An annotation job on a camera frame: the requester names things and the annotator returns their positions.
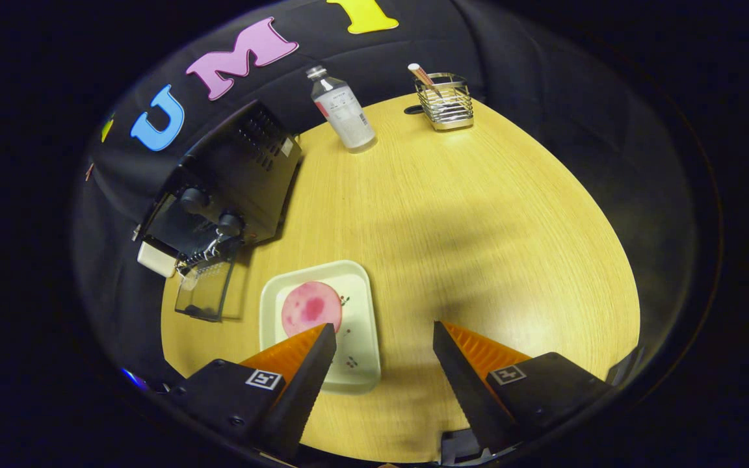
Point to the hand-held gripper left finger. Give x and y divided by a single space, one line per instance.
303 396

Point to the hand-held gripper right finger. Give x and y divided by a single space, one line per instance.
462 390

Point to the pink ham slice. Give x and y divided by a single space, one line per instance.
309 309

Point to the cream food tray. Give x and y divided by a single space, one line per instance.
358 312

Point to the black toaster oven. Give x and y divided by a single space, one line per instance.
244 169

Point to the black table grommet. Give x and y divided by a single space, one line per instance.
413 110

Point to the clear plastic bottle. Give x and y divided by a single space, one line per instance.
345 114

